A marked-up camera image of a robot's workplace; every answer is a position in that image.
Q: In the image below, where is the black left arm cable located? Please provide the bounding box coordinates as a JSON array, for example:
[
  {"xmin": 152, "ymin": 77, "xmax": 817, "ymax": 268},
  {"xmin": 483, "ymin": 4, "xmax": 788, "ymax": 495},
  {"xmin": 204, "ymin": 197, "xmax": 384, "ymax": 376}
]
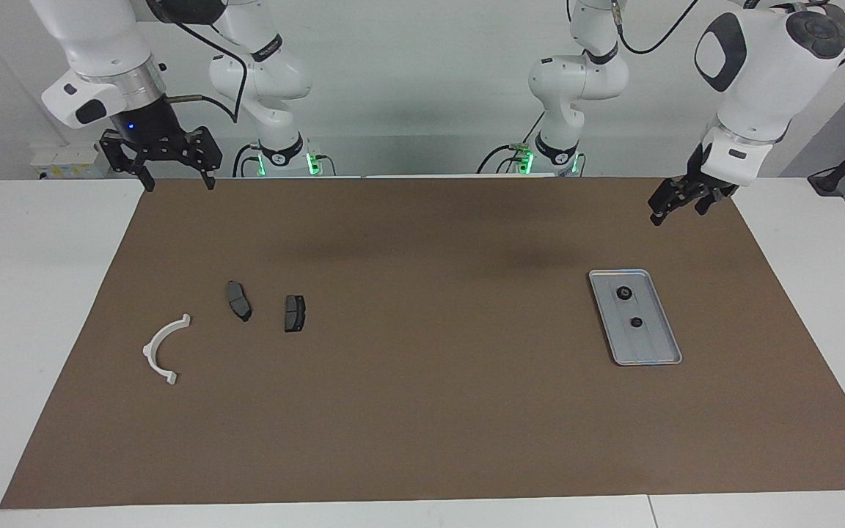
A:
[{"xmin": 612, "ymin": 0, "xmax": 703, "ymax": 56}]

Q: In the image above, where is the elongated dark grey brake pad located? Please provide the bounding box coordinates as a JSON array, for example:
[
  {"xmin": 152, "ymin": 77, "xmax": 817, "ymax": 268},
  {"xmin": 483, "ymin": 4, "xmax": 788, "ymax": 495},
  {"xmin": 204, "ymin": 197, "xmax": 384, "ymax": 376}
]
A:
[{"xmin": 225, "ymin": 280, "xmax": 253, "ymax": 323}]

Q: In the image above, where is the white semicircular plastic bracket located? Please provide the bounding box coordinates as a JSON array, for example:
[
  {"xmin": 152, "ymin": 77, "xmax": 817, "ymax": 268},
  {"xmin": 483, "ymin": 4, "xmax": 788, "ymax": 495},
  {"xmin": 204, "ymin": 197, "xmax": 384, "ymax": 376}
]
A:
[{"xmin": 142, "ymin": 313, "xmax": 192, "ymax": 386}]

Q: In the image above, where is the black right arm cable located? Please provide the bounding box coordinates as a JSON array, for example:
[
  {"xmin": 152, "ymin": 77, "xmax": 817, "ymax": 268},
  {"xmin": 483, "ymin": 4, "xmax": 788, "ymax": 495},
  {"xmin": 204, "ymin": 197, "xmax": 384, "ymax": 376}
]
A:
[{"xmin": 147, "ymin": 0, "xmax": 248, "ymax": 122}]

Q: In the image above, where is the white power strip box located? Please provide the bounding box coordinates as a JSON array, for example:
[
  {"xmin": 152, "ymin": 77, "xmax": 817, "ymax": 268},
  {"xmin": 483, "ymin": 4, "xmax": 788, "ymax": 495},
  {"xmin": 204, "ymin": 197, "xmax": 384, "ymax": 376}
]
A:
[{"xmin": 29, "ymin": 143, "xmax": 112, "ymax": 180}]

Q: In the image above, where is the brown table mat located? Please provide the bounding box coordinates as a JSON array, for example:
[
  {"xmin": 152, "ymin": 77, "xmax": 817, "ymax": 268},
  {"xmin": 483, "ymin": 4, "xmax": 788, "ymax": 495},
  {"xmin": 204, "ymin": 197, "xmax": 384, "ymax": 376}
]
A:
[{"xmin": 0, "ymin": 176, "xmax": 845, "ymax": 510}]

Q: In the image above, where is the silver metal tray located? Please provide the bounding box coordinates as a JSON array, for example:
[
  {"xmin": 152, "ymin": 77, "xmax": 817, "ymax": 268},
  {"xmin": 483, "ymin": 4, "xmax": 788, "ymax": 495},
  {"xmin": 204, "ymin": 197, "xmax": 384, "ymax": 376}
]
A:
[{"xmin": 588, "ymin": 269, "xmax": 683, "ymax": 366}]

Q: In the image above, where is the black left base cable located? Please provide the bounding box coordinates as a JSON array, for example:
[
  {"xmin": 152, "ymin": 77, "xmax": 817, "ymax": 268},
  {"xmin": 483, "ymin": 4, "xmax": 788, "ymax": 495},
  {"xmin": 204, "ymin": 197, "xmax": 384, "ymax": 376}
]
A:
[{"xmin": 477, "ymin": 142, "xmax": 541, "ymax": 175}]

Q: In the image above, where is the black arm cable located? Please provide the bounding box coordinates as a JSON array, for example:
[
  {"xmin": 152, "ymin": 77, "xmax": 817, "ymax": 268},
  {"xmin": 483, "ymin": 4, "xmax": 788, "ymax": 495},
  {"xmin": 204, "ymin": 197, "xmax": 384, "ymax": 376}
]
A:
[
  {"xmin": 612, "ymin": 0, "xmax": 703, "ymax": 56},
  {"xmin": 147, "ymin": 0, "xmax": 248, "ymax": 122}
]

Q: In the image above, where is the rectangular dark grey brake pad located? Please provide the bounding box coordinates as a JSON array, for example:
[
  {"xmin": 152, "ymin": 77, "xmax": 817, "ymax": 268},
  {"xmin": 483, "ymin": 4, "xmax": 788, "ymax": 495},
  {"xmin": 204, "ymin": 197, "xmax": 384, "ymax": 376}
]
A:
[{"xmin": 284, "ymin": 294, "xmax": 307, "ymax": 334}]

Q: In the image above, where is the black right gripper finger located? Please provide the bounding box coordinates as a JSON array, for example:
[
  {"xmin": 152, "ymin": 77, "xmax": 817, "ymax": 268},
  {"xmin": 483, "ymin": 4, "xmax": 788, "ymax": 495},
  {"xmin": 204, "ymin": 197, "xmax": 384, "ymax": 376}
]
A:
[
  {"xmin": 99, "ymin": 130, "xmax": 156, "ymax": 194},
  {"xmin": 183, "ymin": 126, "xmax": 224, "ymax": 191}
]

